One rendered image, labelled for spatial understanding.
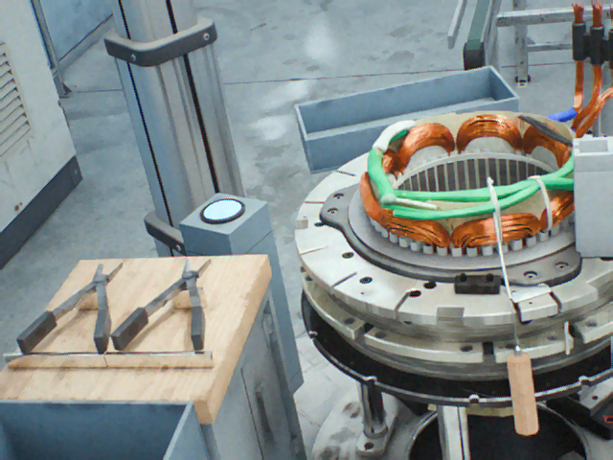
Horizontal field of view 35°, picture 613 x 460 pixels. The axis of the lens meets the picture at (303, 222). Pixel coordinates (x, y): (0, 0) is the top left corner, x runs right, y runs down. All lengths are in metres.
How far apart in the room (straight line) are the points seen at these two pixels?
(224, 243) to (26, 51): 2.49
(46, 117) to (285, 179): 0.87
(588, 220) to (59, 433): 0.44
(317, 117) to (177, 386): 0.53
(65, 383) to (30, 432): 0.05
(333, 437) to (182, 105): 0.43
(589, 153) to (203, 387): 0.33
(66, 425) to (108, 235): 2.51
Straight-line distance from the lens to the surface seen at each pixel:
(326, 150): 1.09
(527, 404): 0.73
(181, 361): 0.76
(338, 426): 1.07
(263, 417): 0.90
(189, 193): 1.20
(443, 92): 1.20
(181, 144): 1.18
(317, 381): 1.17
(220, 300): 0.83
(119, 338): 0.77
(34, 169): 3.42
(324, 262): 0.79
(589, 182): 0.74
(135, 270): 0.90
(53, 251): 3.28
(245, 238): 1.01
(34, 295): 3.07
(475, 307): 0.72
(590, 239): 0.76
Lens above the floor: 1.52
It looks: 30 degrees down
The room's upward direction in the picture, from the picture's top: 11 degrees counter-clockwise
